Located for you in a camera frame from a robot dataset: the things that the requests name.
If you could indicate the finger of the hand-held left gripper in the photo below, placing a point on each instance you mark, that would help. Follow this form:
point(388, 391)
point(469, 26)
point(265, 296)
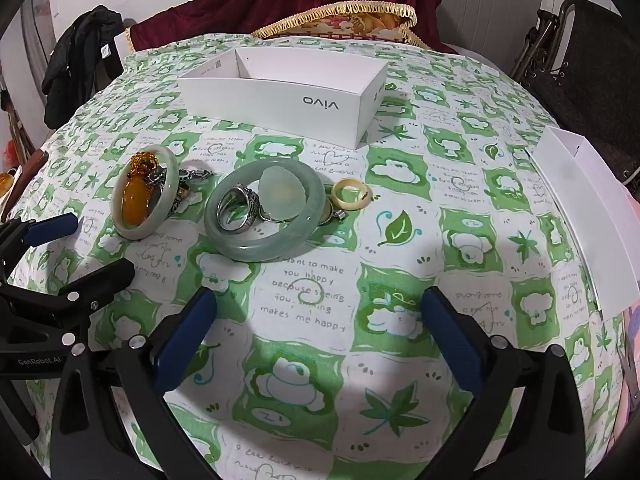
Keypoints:
point(50, 228)
point(100, 282)

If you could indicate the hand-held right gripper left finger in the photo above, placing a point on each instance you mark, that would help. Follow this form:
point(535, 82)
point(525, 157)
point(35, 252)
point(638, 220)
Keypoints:
point(185, 340)

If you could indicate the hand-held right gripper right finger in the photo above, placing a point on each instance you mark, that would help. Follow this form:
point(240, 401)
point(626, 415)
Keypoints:
point(450, 345)

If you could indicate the pale jade bangle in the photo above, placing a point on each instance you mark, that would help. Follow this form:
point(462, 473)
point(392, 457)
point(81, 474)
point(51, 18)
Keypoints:
point(135, 232)

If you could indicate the green jade bangle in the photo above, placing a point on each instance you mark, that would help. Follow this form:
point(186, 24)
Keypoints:
point(250, 252)

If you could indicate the pale translucent jade pendant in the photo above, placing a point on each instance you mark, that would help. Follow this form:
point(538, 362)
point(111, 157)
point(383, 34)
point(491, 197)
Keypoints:
point(280, 190)

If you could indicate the white cardboard box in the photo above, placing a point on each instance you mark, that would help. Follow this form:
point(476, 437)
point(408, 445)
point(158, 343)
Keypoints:
point(280, 97)

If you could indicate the green printed tablecloth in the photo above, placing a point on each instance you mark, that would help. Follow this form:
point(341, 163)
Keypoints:
point(310, 360)

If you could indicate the black jacket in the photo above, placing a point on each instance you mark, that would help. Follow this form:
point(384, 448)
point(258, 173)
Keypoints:
point(80, 60)

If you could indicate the white box lid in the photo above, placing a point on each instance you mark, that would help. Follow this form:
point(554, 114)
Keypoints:
point(585, 200)

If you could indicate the black folding chair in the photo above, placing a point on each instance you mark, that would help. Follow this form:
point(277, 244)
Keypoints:
point(590, 60)

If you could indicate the floral printed cushion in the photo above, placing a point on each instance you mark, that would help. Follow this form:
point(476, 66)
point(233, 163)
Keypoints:
point(360, 22)

